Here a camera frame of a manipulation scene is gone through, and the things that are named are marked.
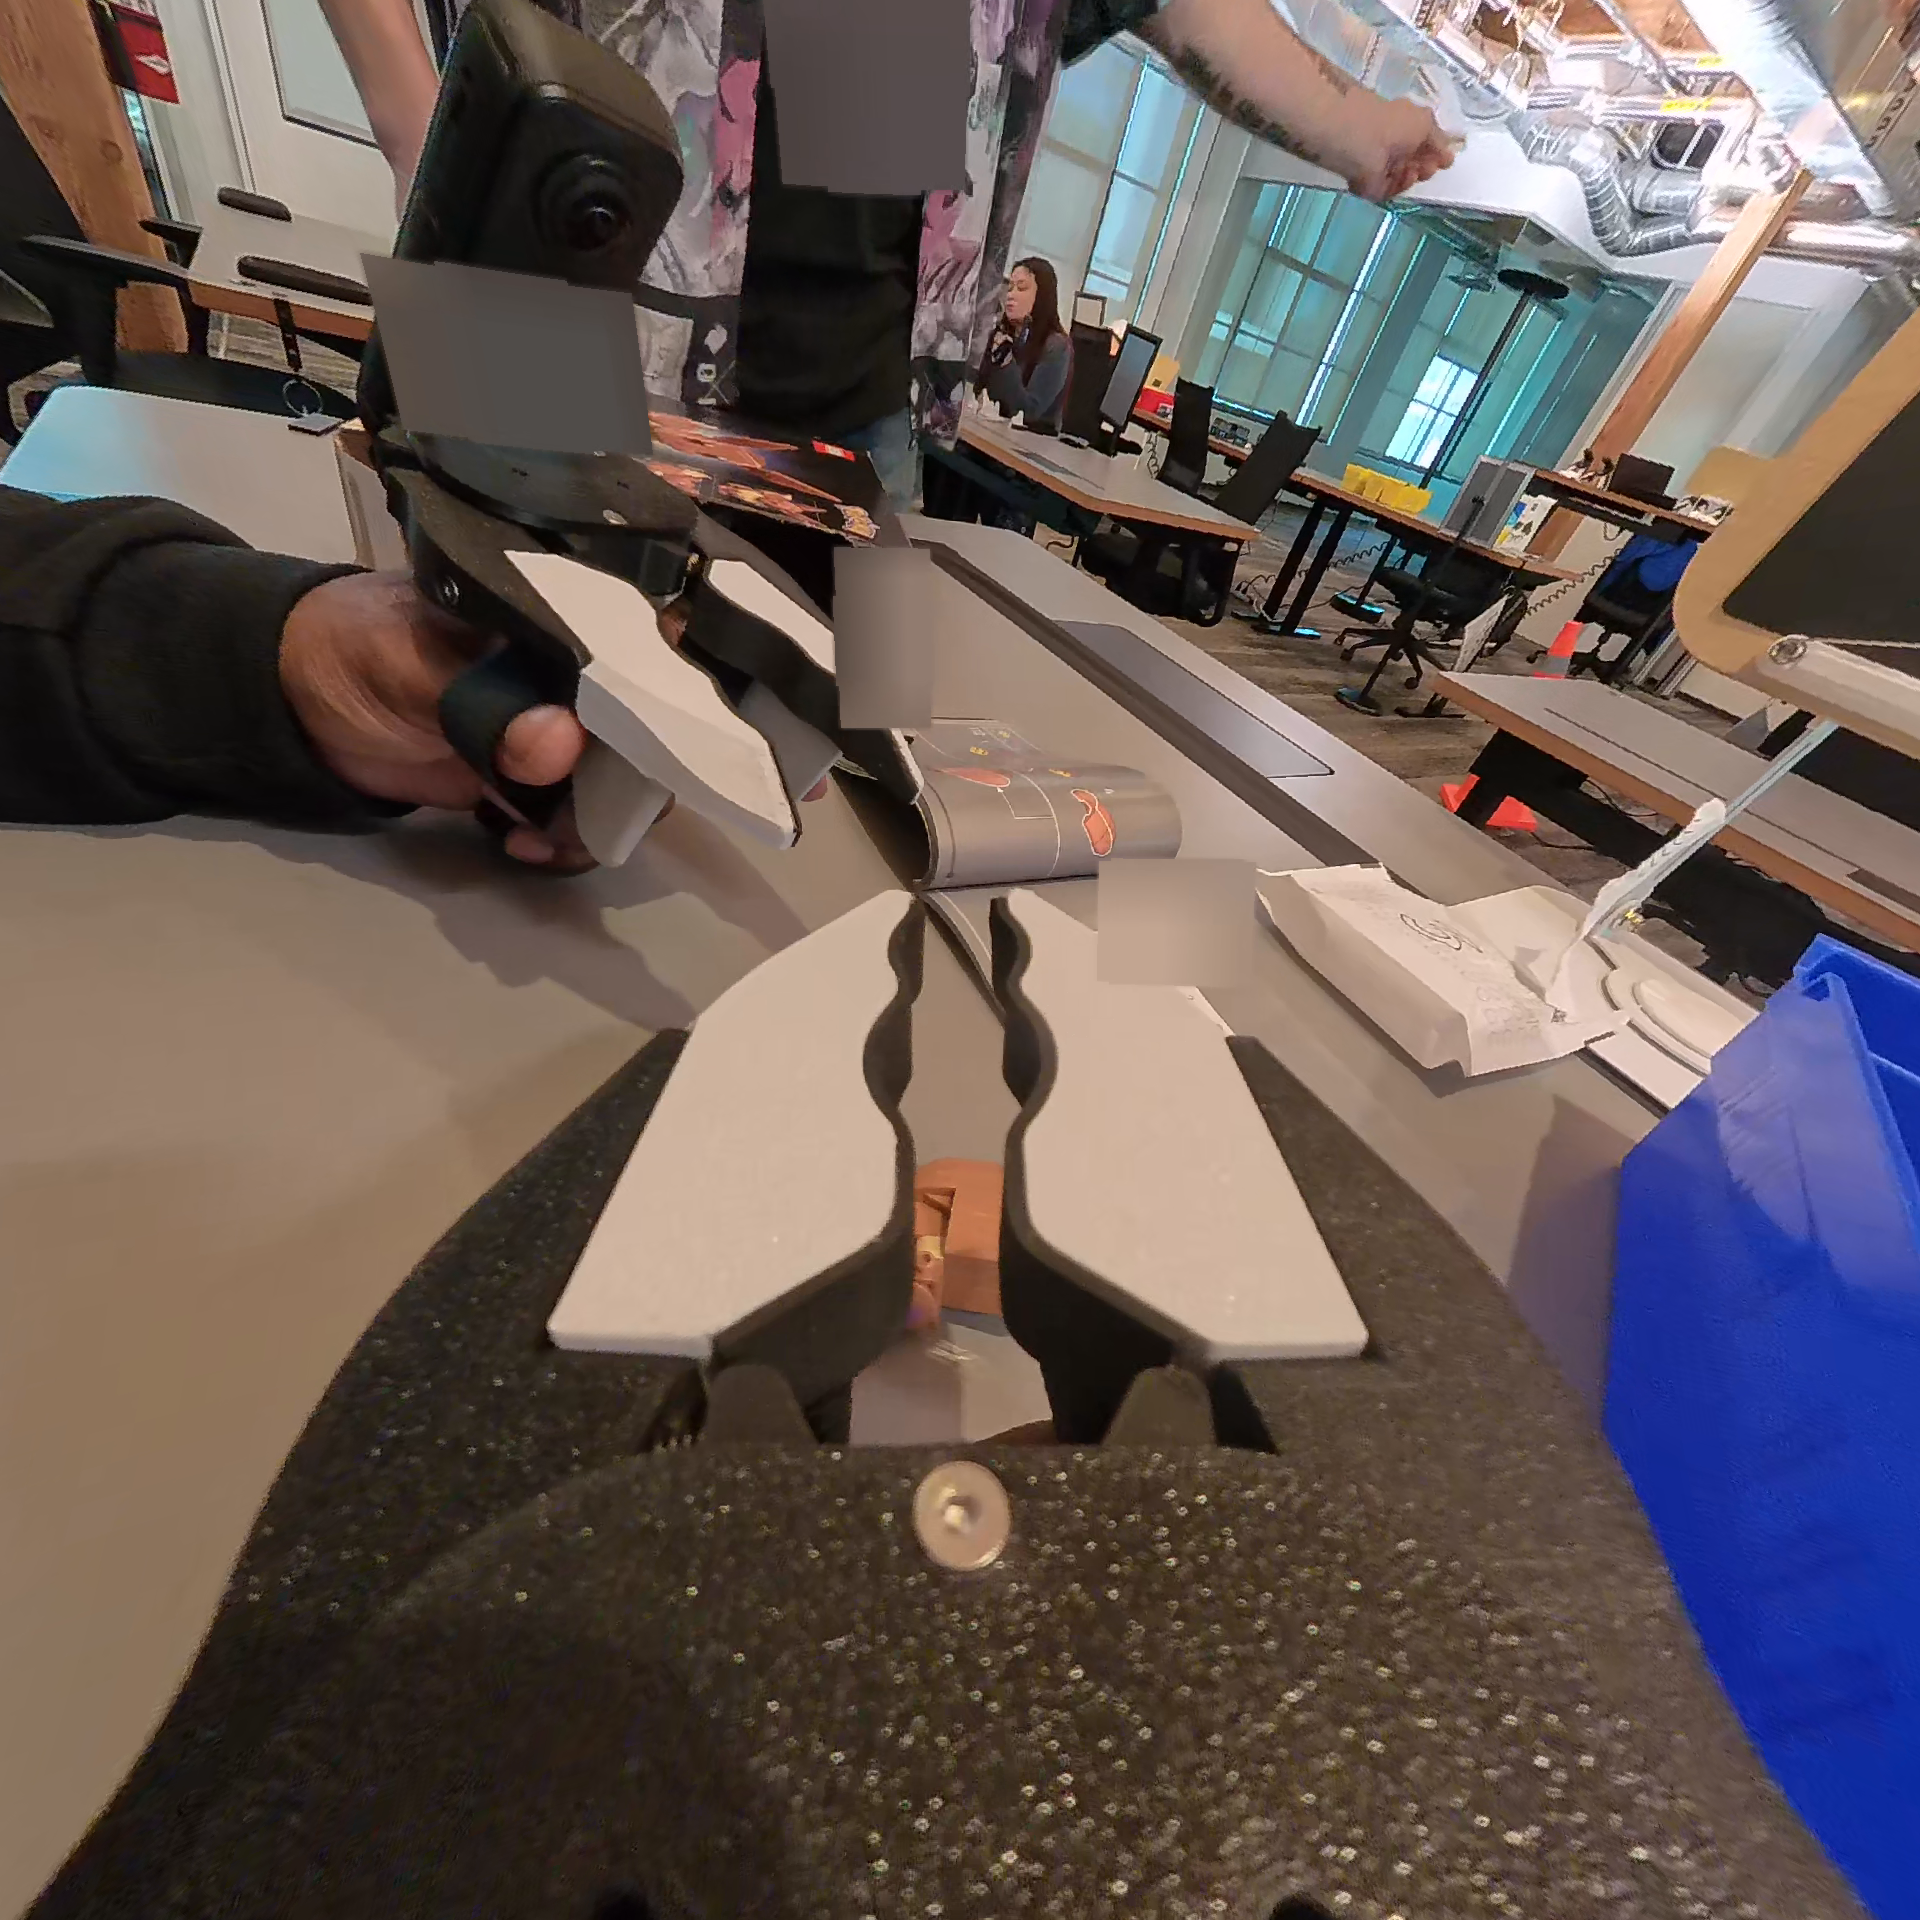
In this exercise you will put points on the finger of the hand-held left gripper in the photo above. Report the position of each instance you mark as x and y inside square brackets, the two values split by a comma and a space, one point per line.
[796, 646]
[676, 720]

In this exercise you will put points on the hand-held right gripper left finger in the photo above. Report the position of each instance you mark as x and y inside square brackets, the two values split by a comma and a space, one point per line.
[750, 1170]

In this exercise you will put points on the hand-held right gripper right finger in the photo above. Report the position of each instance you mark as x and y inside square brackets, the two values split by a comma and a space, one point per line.
[1187, 1170]

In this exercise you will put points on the small brown brick piece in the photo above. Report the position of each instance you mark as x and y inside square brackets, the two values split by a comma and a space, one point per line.
[954, 1230]

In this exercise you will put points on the large blue storage bin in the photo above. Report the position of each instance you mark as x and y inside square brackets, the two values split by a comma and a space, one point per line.
[1770, 1350]

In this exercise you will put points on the grey desk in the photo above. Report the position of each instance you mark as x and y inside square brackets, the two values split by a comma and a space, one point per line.
[301, 990]

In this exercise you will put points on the person's left hand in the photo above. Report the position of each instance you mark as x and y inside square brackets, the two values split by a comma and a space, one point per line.
[361, 676]

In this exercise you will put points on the cardboard box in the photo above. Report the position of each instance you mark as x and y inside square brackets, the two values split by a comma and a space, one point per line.
[767, 475]

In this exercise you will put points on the grey instruction booklet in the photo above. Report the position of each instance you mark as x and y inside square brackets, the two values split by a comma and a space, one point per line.
[1036, 811]

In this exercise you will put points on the long wooden table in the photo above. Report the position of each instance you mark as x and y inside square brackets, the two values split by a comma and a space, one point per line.
[1111, 481]

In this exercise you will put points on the light grey table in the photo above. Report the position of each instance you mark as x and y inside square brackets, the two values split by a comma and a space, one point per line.
[1320, 811]

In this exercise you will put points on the wood-framed black panel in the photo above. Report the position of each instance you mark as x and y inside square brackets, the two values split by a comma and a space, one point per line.
[1847, 540]

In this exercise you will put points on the wooden beam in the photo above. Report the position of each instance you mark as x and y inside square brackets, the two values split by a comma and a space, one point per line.
[1681, 347]

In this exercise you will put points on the silver ventilation duct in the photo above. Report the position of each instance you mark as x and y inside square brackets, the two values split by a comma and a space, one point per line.
[1637, 197]

